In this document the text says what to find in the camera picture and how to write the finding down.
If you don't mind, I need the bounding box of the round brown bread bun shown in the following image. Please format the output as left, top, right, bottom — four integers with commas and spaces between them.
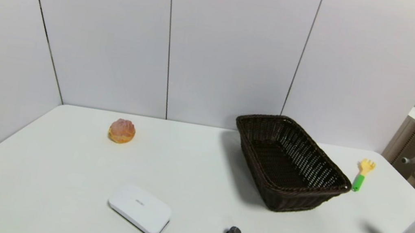
107, 117, 138, 146

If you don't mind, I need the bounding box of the flat white rectangular box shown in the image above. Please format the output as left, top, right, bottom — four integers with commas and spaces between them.
104, 181, 175, 233

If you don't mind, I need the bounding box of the yellow green toy fork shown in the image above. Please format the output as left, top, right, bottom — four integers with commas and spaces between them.
351, 157, 377, 194

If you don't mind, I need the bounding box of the dark brown woven basket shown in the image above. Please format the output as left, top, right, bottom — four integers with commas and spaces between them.
224, 109, 361, 223

